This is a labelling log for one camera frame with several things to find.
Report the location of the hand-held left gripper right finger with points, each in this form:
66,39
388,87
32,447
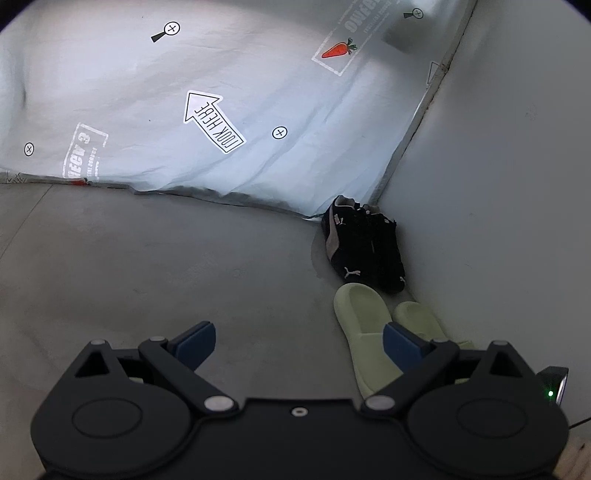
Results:
404,346

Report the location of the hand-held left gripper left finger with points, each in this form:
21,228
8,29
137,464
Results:
196,344

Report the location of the pale green slide sandal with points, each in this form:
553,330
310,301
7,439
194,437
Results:
420,318
364,332

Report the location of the black sneaker with pink trim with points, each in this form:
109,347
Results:
390,258
346,249

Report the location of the white printed sheet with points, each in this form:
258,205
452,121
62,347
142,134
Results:
161,92

